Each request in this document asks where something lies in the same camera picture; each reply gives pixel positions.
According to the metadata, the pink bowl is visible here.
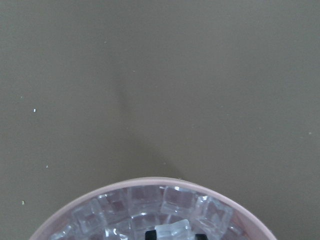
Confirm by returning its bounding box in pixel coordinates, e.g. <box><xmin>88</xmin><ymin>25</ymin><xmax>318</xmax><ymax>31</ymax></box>
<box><xmin>32</xmin><ymin>177</ymin><xmax>275</xmax><ymax>240</ymax></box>

